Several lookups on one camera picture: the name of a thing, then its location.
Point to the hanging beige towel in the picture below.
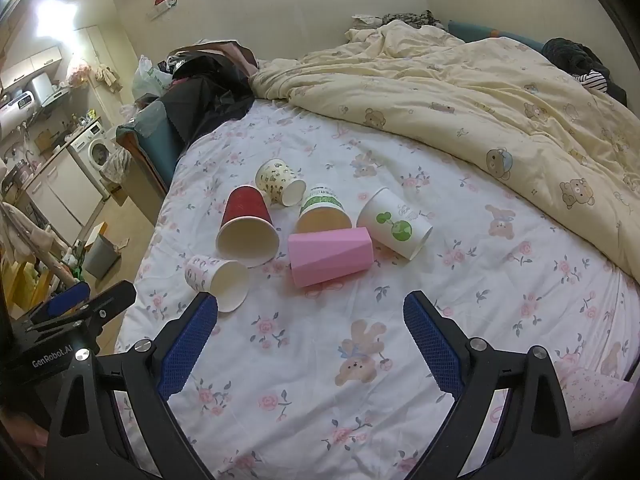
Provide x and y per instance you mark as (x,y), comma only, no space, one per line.
(107,76)

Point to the green label paper cup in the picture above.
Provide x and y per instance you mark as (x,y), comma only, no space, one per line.
(320,203)

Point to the clothes drying rack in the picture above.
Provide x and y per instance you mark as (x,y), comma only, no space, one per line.
(30,245)

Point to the cream patterned paper cup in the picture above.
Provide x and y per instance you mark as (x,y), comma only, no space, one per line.
(275,175)

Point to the wall hook rack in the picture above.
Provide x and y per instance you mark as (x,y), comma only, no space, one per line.
(162,4)

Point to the pink floral pillow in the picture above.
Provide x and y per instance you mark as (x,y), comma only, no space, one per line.
(595,395)

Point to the white washing machine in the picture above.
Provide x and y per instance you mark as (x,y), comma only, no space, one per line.
(96,150)

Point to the striped cloth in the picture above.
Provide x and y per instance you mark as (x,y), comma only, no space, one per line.
(592,80)

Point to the teal bed frame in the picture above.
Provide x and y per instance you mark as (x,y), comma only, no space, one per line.
(147,135)

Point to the grey trash bin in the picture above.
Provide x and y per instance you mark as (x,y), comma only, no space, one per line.
(100,257)

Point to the white kitchen base cabinet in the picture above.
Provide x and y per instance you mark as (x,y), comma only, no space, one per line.
(62,197)

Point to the silver range hood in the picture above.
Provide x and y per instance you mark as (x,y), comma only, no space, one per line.
(46,87)

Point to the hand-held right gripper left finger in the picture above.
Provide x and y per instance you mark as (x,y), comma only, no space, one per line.
(186,347)

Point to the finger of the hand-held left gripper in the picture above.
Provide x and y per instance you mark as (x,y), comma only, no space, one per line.
(67,300)
(107,302)

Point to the small floral paper cup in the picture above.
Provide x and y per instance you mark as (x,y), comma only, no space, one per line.
(201,271)

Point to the red paper cup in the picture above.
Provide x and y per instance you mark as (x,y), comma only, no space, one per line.
(245,210)

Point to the black clothing pile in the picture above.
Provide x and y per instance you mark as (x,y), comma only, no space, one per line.
(210,87)

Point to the white wall cabinet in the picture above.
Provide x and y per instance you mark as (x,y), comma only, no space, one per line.
(32,62)

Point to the pink faceted plastic cup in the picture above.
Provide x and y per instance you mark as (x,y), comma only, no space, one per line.
(325,257)

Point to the floral bed sheet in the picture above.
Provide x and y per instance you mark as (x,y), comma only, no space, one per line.
(300,360)

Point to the cream bear print duvet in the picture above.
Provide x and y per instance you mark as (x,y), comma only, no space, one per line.
(450,90)

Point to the white water heater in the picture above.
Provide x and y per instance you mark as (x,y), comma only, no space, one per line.
(14,110)

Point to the patterned clothes pile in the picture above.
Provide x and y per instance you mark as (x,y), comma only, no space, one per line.
(400,20)

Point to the white plastic bag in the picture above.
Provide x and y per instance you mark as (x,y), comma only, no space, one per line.
(146,80)

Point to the dark clothes heap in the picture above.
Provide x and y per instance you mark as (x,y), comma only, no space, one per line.
(582,62)

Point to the white cup green globe print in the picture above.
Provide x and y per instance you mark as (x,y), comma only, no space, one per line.
(395,220)

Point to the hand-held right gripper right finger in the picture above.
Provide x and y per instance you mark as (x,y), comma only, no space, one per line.
(431,347)

